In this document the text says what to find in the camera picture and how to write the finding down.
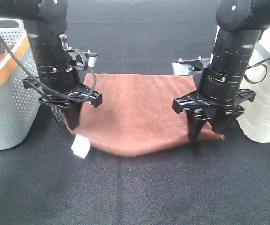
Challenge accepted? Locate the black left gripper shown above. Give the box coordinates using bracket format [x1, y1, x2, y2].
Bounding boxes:
[22, 63, 102, 130]

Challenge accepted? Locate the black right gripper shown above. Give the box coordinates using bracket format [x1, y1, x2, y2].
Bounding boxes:
[172, 64, 257, 143]

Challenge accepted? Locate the brown microfibre towel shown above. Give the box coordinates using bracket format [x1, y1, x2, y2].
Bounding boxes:
[66, 73, 225, 160]

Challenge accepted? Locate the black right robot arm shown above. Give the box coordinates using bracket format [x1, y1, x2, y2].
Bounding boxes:
[172, 0, 270, 142]

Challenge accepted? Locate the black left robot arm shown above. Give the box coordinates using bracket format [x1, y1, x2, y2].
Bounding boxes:
[0, 0, 102, 130]

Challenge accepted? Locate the grey perforated laundry basket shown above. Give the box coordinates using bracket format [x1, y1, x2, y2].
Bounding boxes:
[0, 18, 40, 150]

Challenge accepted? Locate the white woven-pattern storage basket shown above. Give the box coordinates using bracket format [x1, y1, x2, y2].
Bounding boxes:
[211, 24, 270, 143]

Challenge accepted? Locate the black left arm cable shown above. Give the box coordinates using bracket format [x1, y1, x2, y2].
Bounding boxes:
[0, 9, 97, 98]

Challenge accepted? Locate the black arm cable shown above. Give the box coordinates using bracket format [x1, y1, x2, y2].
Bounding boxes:
[0, 9, 97, 98]
[244, 25, 270, 84]

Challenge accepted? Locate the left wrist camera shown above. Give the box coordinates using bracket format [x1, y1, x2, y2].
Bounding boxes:
[68, 48, 99, 70]

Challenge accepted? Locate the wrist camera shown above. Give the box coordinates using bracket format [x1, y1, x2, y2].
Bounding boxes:
[172, 57, 210, 76]
[68, 48, 99, 70]

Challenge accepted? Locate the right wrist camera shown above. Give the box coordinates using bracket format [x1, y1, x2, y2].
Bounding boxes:
[172, 57, 210, 76]

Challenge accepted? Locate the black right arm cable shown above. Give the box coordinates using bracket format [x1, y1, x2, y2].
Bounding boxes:
[244, 25, 270, 84]

